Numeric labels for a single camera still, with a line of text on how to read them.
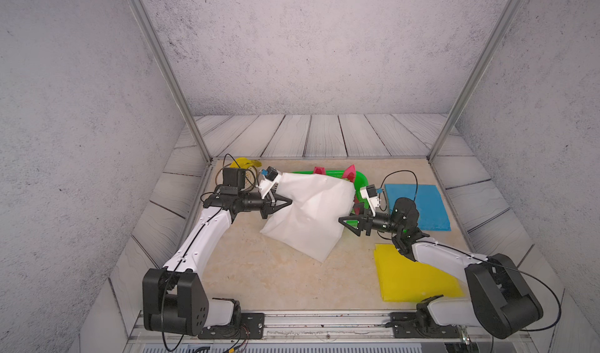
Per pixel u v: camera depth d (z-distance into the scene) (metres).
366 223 0.69
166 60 0.86
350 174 1.04
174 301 0.40
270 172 0.67
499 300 0.42
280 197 0.72
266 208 0.68
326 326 0.75
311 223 0.76
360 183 1.02
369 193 0.71
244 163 1.14
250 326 0.73
